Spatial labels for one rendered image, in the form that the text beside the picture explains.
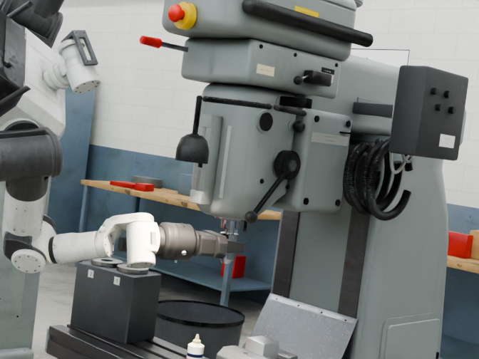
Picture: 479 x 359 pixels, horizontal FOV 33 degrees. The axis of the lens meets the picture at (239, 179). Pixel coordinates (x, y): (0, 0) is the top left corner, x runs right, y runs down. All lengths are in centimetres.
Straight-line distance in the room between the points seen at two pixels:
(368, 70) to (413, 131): 32
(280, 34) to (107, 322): 96
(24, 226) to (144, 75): 718
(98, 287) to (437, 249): 98
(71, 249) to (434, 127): 90
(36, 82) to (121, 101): 740
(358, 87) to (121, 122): 719
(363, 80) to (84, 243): 84
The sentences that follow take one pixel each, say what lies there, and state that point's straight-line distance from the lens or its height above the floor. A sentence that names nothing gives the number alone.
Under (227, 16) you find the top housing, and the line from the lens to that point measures 180.
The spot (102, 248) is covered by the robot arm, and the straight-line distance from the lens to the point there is 193.
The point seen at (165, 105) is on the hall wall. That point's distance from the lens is 870.
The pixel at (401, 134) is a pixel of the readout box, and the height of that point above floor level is 156.
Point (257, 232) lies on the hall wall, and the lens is 763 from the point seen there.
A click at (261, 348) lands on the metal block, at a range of 193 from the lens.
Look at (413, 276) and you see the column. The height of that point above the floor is 118.
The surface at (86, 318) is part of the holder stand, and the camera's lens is 240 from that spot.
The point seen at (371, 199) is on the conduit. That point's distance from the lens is 199.
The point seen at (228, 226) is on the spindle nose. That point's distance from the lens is 200.
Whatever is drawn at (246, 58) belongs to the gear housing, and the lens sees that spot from 185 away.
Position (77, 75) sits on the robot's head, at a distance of 187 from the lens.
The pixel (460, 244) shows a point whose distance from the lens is 576.
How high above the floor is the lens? 151
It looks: 3 degrees down
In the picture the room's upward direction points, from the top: 7 degrees clockwise
